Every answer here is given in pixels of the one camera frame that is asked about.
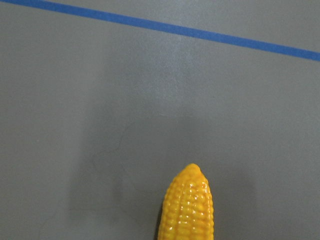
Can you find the yellow plastic corn cob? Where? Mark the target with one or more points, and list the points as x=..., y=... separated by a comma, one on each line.
x=187, y=209

